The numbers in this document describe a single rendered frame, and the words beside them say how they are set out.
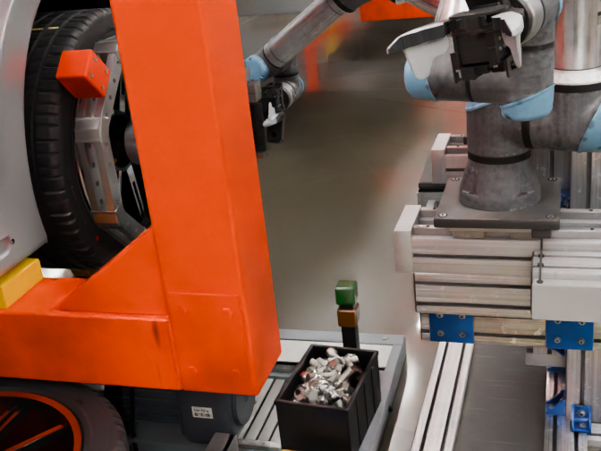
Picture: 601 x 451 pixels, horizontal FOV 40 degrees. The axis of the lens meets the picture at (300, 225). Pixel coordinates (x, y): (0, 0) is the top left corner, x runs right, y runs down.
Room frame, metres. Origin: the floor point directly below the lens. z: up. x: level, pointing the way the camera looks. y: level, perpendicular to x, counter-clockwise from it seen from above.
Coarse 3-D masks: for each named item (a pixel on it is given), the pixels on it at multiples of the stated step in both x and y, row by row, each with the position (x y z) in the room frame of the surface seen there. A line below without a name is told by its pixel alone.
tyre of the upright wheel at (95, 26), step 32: (32, 32) 1.97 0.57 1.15; (64, 32) 1.93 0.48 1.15; (96, 32) 2.00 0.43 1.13; (32, 64) 1.87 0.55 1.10; (32, 96) 1.81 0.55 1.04; (64, 96) 1.82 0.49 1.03; (32, 128) 1.79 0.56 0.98; (64, 128) 1.80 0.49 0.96; (32, 160) 1.76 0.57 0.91; (64, 160) 1.77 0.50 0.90; (64, 192) 1.75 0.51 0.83; (64, 224) 1.76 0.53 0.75; (32, 256) 1.88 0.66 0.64; (64, 256) 1.83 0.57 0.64; (96, 256) 1.82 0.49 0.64
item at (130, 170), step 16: (112, 112) 2.04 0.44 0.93; (128, 112) 2.14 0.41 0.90; (112, 128) 2.11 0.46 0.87; (112, 144) 2.10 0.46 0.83; (128, 160) 2.09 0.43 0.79; (80, 176) 1.82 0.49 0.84; (128, 176) 2.06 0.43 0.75; (128, 192) 2.07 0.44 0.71; (144, 192) 2.20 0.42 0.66; (128, 208) 2.16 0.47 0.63; (144, 208) 2.11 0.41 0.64; (144, 224) 2.07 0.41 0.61
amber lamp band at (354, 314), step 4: (356, 304) 1.49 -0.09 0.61; (356, 308) 1.48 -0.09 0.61; (340, 312) 1.48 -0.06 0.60; (344, 312) 1.47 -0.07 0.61; (348, 312) 1.47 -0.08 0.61; (352, 312) 1.47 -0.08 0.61; (356, 312) 1.47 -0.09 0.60; (340, 316) 1.48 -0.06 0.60; (344, 316) 1.47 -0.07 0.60; (348, 316) 1.47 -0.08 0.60; (352, 316) 1.47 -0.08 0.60; (356, 316) 1.47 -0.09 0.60; (340, 320) 1.48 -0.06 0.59; (344, 320) 1.47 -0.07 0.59; (348, 320) 1.47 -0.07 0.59; (352, 320) 1.47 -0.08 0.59; (356, 320) 1.47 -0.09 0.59; (340, 324) 1.48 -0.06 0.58; (344, 324) 1.47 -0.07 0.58; (348, 324) 1.47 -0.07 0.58; (352, 324) 1.47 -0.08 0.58; (356, 324) 1.47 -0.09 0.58
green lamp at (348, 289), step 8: (344, 280) 1.51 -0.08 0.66; (352, 280) 1.50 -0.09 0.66; (336, 288) 1.48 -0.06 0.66; (344, 288) 1.47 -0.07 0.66; (352, 288) 1.47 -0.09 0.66; (336, 296) 1.48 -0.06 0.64; (344, 296) 1.47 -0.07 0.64; (352, 296) 1.47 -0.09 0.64; (344, 304) 1.47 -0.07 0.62; (352, 304) 1.47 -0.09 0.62
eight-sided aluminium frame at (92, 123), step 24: (96, 48) 1.92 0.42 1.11; (120, 72) 1.90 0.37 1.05; (96, 120) 1.79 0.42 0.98; (96, 144) 1.77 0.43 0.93; (96, 168) 1.81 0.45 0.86; (96, 192) 1.79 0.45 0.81; (120, 192) 1.81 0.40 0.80; (96, 216) 1.78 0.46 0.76; (120, 216) 1.78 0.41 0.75; (120, 240) 1.86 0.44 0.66
